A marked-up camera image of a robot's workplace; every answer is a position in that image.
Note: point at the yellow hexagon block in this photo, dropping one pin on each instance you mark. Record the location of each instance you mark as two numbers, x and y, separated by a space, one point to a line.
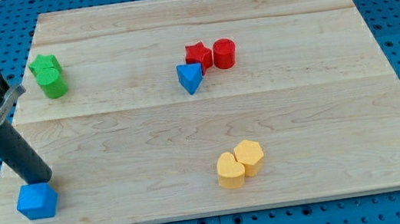
250 154

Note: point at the yellow heart block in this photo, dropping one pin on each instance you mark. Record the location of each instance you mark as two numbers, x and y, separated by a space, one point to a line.
231 174

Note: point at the red cylinder block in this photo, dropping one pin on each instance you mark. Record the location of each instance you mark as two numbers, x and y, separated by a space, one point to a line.
224 52

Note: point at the blue triangle block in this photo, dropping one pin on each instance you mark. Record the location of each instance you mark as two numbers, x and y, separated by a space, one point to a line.
190 76

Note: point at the green cylinder block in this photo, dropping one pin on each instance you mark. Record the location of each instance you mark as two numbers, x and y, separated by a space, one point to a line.
51 83

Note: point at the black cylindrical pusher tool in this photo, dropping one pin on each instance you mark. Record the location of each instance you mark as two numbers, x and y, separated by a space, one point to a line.
16 152

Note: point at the red star block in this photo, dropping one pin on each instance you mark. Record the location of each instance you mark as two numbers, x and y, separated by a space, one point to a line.
198 53

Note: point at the blue cube block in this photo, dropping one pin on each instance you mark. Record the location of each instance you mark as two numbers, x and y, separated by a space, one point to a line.
37 201

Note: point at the wooden board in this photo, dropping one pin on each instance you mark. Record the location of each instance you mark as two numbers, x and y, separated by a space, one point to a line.
129 145

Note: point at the green star block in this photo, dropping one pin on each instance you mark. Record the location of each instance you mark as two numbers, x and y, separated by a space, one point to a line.
44 62

